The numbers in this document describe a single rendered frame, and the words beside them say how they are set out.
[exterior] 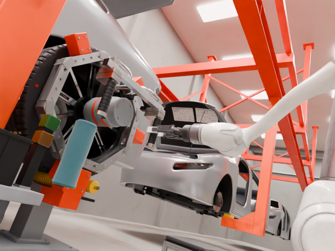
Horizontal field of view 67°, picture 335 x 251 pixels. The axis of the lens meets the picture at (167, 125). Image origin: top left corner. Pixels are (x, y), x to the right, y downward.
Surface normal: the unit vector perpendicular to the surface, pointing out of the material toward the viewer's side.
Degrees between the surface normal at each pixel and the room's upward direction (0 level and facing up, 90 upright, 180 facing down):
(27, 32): 90
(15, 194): 90
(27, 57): 90
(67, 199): 90
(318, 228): 99
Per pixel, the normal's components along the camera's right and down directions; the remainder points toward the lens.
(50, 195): -0.49, -0.40
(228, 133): -0.32, -0.26
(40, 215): 0.84, 0.04
